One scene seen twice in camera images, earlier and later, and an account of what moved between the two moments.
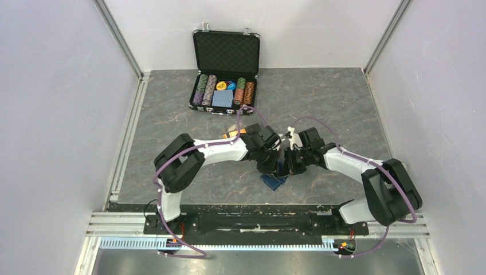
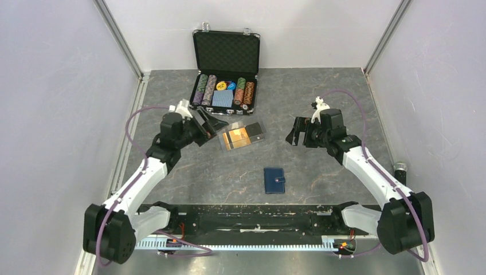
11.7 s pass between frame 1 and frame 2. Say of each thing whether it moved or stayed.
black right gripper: moved
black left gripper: moved
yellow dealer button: stayed
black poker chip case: stayed
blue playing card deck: stayed
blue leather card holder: moved
